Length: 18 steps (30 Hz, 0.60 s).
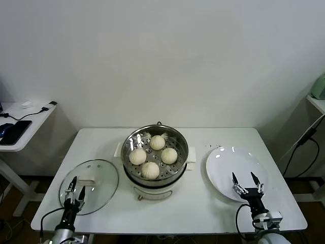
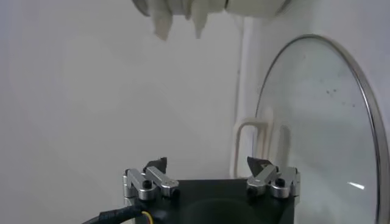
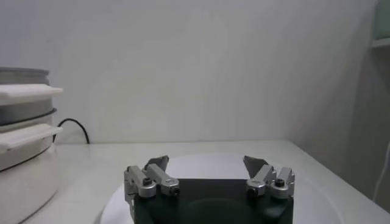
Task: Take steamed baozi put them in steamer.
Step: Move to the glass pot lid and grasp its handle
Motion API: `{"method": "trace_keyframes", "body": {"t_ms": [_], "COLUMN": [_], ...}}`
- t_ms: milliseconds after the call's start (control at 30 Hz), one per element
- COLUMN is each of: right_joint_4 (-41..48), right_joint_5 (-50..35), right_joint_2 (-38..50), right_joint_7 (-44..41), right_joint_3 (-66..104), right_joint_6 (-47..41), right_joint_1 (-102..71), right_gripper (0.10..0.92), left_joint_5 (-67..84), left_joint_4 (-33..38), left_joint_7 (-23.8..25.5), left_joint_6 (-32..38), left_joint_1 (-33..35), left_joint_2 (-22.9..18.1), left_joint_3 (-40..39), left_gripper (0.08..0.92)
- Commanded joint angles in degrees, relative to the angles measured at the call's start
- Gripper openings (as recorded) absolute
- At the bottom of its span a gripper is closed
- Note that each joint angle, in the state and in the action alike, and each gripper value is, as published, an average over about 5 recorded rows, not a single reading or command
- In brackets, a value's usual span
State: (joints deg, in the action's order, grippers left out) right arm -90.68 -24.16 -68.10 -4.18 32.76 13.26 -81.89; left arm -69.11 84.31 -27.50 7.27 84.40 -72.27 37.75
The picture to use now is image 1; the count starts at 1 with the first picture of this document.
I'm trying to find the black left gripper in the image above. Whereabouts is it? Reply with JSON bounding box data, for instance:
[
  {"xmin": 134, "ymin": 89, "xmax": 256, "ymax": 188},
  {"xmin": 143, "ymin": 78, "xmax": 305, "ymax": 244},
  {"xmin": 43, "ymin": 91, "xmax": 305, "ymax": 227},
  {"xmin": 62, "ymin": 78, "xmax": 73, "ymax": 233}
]
[{"xmin": 60, "ymin": 176, "xmax": 87, "ymax": 227}]

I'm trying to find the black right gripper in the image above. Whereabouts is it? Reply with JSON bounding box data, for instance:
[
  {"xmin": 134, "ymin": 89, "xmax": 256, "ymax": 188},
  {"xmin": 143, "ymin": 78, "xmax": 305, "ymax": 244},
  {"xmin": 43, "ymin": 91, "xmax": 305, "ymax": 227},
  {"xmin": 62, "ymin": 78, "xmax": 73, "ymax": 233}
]
[{"xmin": 232, "ymin": 172, "xmax": 269, "ymax": 217}]

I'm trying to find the glass pot lid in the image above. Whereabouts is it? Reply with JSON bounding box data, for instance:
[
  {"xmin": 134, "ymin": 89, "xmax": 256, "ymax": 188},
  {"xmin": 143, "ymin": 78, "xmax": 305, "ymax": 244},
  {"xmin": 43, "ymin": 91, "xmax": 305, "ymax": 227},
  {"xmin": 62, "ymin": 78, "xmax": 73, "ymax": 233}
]
[{"xmin": 58, "ymin": 159, "xmax": 120, "ymax": 216}]

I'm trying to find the white steamed baozi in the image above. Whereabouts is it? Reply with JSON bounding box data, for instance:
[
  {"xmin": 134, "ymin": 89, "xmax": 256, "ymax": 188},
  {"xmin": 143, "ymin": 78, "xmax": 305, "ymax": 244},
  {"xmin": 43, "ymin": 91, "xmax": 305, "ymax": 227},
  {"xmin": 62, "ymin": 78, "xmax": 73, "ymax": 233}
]
[
  {"xmin": 141, "ymin": 162, "xmax": 160, "ymax": 180},
  {"xmin": 160, "ymin": 148, "xmax": 178, "ymax": 165},
  {"xmin": 149, "ymin": 135, "xmax": 166, "ymax": 150},
  {"xmin": 128, "ymin": 149, "xmax": 147, "ymax": 165}
]

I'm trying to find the stainless steamer basket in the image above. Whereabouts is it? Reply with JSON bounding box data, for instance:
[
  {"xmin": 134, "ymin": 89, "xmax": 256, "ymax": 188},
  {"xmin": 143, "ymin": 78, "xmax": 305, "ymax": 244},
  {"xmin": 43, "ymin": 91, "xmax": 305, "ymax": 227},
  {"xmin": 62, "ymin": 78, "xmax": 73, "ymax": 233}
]
[{"xmin": 120, "ymin": 124, "xmax": 190, "ymax": 181}]

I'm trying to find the white round plate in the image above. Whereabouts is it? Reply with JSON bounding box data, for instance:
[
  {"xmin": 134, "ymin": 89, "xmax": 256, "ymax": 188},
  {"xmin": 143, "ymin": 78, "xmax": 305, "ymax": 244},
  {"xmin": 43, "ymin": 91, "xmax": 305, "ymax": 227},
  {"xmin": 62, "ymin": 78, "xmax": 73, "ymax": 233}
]
[{"xmin": 205, "ymin": 146, "xmax": 269, "ymax": 203}]

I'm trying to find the black power brick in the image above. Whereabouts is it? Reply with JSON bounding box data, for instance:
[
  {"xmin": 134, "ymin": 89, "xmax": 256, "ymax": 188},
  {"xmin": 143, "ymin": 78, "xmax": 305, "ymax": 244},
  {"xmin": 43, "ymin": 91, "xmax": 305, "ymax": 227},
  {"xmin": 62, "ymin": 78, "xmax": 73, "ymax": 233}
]
[{"xmin": 297, "ymin": 128, "xmax": 317, "ymax": 146}]

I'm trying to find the black smartphone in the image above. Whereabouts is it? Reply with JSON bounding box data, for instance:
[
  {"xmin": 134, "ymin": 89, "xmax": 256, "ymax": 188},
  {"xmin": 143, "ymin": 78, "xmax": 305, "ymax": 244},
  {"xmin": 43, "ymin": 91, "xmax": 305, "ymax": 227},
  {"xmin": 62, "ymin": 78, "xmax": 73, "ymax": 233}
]
[{"xmin": 1, "ymin": 120, "xmax": 33, "ymax": 146}]

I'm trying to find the black silver plug adapter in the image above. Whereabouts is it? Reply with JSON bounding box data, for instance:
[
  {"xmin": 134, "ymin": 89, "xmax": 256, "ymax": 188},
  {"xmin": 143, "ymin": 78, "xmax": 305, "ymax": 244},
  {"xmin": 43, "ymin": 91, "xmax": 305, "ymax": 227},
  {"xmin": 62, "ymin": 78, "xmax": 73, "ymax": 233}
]
[{"xmin": 41, "ymin": 101, "xmax": 57, "ymax": 112}]

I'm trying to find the blue computer mouse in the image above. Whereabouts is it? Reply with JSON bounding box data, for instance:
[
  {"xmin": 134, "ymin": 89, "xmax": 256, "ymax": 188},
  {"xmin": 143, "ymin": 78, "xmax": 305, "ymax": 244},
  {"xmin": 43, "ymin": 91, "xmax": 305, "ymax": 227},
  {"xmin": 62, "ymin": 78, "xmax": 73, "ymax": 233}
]
[{"xmin": 0, "ymin": 123, "xmax": 13, "ymax": 138}]

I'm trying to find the pale green appliance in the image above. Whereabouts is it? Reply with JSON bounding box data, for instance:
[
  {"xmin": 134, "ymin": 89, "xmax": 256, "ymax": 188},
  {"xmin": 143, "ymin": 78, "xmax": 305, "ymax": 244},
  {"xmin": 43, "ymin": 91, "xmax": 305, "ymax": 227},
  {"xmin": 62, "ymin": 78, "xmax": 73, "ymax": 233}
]
[{"xmin": 311, "ymin": 73, "xmax": 325, "ymax": 100}]

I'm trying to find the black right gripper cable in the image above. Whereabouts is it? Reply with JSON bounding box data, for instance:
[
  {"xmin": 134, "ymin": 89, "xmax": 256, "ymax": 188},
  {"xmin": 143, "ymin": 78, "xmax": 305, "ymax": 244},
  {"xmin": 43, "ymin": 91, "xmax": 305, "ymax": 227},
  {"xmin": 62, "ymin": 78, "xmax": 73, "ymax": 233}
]
[{"xmin": 235, "ymin": 203, "xmax": 254, "ymax": 239}]

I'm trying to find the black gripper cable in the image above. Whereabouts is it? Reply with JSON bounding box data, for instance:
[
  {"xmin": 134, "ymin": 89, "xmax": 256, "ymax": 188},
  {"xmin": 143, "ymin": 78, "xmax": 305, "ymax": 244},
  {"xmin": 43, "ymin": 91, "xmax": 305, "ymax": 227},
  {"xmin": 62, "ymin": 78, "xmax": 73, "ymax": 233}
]
[
  {"xmin": 235, "ymin": 203, "xmax": 254, "ymax": 239},
  {"xmin": 39, "ymin": 207, "xmax": 64, "ymax": 237}
]

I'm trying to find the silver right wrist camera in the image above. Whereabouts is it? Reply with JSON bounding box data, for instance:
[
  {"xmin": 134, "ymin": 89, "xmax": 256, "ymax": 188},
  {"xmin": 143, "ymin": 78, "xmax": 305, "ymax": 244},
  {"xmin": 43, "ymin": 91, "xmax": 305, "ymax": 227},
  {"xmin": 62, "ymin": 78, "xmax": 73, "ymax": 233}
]
[{"xmin": 264, "ymin": 211, "xmax": 283, "ymax": 226}]

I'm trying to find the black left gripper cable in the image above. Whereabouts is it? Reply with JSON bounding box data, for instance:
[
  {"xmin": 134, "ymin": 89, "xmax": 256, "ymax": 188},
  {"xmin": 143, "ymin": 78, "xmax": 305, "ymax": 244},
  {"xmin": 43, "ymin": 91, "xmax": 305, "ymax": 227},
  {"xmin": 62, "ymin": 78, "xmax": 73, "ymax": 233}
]
[{"xmin": 39, "ymin": 207, "xmax": 64, "ymax": 237}]

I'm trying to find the thin white slanted cable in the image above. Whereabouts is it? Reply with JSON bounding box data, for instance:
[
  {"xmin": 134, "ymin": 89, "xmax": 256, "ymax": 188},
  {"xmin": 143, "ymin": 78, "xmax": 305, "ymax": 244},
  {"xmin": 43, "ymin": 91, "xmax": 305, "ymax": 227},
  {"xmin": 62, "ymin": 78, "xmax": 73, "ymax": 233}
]
[{"xmin": 280, "ymin": 115, "xmax": 324, "ymax": 159}]

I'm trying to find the black looped power cable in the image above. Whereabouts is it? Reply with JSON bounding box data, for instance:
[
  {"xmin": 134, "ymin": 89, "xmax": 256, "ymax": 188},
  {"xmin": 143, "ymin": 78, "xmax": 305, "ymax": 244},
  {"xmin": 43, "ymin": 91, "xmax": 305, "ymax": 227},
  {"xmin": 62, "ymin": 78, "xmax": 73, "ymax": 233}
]
[{"xmin": 282, "ymin": 138, "xmax": 320, "ymax": 178}]

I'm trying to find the thin black cable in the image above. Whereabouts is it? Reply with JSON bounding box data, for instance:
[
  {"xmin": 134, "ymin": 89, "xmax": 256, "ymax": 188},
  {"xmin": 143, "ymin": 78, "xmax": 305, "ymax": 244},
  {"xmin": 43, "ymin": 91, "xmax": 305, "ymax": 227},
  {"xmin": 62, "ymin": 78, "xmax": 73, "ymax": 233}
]
[{"xmin": 0, "ymin": 106, "xmax": 49, "ymax": 120}]

